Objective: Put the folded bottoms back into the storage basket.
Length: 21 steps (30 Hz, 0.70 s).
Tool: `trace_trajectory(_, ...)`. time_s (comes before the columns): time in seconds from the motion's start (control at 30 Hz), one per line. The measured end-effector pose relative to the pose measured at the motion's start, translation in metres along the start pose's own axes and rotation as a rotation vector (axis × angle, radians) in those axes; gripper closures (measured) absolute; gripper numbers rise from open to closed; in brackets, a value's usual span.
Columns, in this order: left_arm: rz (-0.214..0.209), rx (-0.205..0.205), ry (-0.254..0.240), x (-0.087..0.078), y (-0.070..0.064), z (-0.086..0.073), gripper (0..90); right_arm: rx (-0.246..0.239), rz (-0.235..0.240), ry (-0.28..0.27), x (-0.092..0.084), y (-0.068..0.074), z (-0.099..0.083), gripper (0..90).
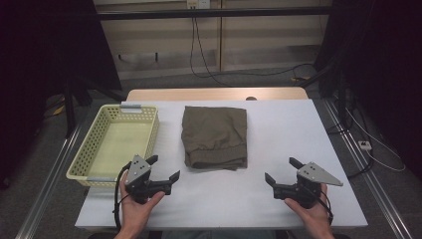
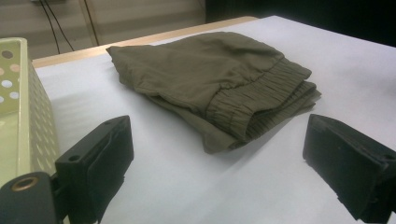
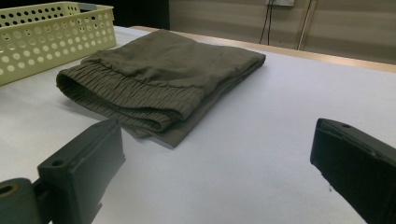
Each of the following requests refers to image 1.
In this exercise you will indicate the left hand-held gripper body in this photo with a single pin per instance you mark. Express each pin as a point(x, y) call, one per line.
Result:
point(138, 171)

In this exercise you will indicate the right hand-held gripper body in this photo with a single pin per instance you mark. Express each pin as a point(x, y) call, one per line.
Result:
point(310, 172)

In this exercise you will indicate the pale yellow plastic basket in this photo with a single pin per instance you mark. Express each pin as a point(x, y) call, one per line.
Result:
point(114, 146)

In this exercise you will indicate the olive green pants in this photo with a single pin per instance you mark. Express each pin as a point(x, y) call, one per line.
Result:
point(214, 136)

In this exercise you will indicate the person's left hand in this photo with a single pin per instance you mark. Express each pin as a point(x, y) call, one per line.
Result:
point(136, 214)

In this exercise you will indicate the person's right hand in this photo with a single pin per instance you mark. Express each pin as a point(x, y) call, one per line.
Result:
point(315, 217)

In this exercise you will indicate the white power plug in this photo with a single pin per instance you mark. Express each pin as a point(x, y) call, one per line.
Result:
point(365, 145)

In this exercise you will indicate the black metal stand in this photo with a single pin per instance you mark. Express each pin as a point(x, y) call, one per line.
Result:
point(69, 109)

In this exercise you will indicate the dark curtain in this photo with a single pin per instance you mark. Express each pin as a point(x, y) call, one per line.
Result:
point(381, 66)
point(40, 66)

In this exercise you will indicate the black horizontal metal bar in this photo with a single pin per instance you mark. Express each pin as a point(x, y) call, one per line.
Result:
point(212, 13)

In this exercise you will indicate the white wall outlet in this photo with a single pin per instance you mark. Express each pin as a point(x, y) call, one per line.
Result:
point(198, 3)

